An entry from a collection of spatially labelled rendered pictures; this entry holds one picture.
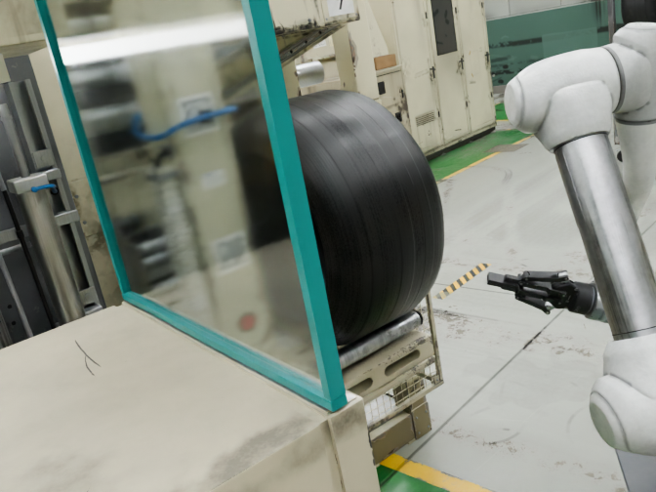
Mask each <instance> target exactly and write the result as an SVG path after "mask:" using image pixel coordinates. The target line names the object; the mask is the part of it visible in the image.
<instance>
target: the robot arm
mask: <svg viewBox="0 0 656 492"><path fill-rule="evenodd" d="M505 110H506V114H507V116H508V119H509V121H510V122H511V123H512V125H513V126H514V127H515V128H516V129H517V130H518V131H520V132H522V133H525V134H534V136H535V137H536V138H537V139H538V140H539V141H540V143H541V144H542V145H543V147H544V148H545V149H546V150H547V151H548V152H549V153H551V154H555V160H556V163H557V166H558V169H559V172H560V174H561V178H562V181H563V184H564V187H565V190H566V193H567V197H568V200H569V203H570V206H571V209H572V212H573V215H574V219H575V222H576V225H577V228H579V231H580V234H581V238H582V241H583V244H584V247H585V250H586V253H587V257H588V260H589V263H590V266H591V269H592V272H593V275H594V281H595V282H592V283H591V284H590V283H585V282H580V281H572V280H571V279H569V276H568V271H567V270H561V271H535V270H525V271H524V272H523V274H521V273H519V274H518V275H517V276H515V275H511V274H505V275H503V274H499V273H494V272H490V271H489V272H488V274H487V284H488V285H492V286H497V287H501V289H503V290H508V291H513V292H514V298H515V299H516V300H518V301H521V302H523V303H526V304H528V305H530V306H532V307H534V308H538V309H540V310H541V311H543V312H544V313H545V314H550V313H551V310H552V309H554V308H557V309H561V308H564V309H566V310H568V311H570V312H573V313H578V314H583V315H584V316H585V318H587V319H590V320H595V321H599V322H603V323H608V324H609V327H610V330H611V333H612V337H613V340H612V341H609V342H608V344H607V346H606V348H605V350H604V353H603V356H602V357H603V377H601V378H598V379H597V380H596V381H595V382H594V385H593V387H592V390H591V393H590V402H589V409H590V414H591V418H592V420H593V423H594V426H595V428H596V430H597V432H598V433H599V435H600V436H601V438H602V439H603V440H604V441H605V442H606V443H607V444H608V445H609V446H611V447H613V448H615V449H618V450H621V451H625V452H630V453H635V454H640V455H647V456H656V277H655V274H654V271H653V268H652V265H651V263H650V260H649V257H648V254H647V251H646V248H645V245H644V242H643V239H642V236H641V233H640V230H639V227H638V224H637V220H638V218H639V216H640V214H641V212H642V210H643V208H644V206H645V204H646V202H647V200H648V198H649V196H650V193H651V190H652V187H653V185H654V181H655V177H656V23H654V22H631V23H628V24H627V25H625V26H624V27H622V28H620V29H619V30H618V31H617V32H616V33H615V34H614V35H613V42H612V44H608V45H605V46H602V47H599V48H593V49H582V50H577V51H573V52H569V53H565V54H561V55H557V56H554V57H550V58H547V59H544V60H541V61H537V62H535V63H533V64H531V65H529V66H528V67H526V68H524V69H523V70H522V71H520V72H519V73H518V74H517V76H516V77H515V78H514V79H512V80H511V81H510V82H509V83H508V84H507V87H506V91H505ZM613 113H614V116H615V124H616V128H617V132H618V137H619V142H620V147H621V152H622V158H623V179H622V176H621V173H620V170H619V167H618V164H617V161H616V158H615V155H614V152H613V149H612V146H611V143H610V140H609V138H608V135H609V134H610V130H611V126H612V121H611V118H612V114H613ZM529 275H530V276H529ZM541 299H542V300H541Z"/></svg>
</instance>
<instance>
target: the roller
mask: <svg viewBox="0 0 656 492"><path fill-rule="evenodd" d="M422 324H423V317H422V315H421V314H420V313H419V312H418V311H417V310H415V309H413V310H411V311H409V312H408V313H406V314H404V315H402V316H400V317H399V318H397V319H395V320H394V321H392V322H390V323H388V324H387V325H385V326H383V327H381V328H379V329H377V330H375V331H374V332H372V333H370V334H368V335H366V336H364V337H362V338H360V339H359V340H357V341H355V342H353V343H350V344H348V345H346V346H344V347H342V348H340V349H338V354H339V358H340V364H341V369H342V370H343V369H345V368H347V367H348V366H350V365H351V364H353V363H355V362H356V361H358V360H360V359H362V358H363V357H365V356H367V355H369V354H371V353H372V352H374V351H376V350H378V349H380V348H382V347H384V346H386V345H387V344H389V343H391V342H393V341H395V340H396V339H398V338H400V337H402V336H404V335H405V334H407V333H409V332H411V331H412V330H414V329H416V328H418V327H420V326H421V325H422Z"/></svg>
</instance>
